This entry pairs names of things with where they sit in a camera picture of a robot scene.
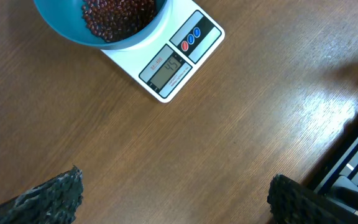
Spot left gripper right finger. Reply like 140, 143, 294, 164
267, 174, 358, 224

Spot teal plastic bowl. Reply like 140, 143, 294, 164
34, 0, 173, 50

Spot white digital kitchen scale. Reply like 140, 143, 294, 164
104, 0, 225, 103

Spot beans in teal bowl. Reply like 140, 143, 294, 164
81, 0, 157, 43

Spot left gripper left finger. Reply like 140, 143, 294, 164
0, 166, 83, 224

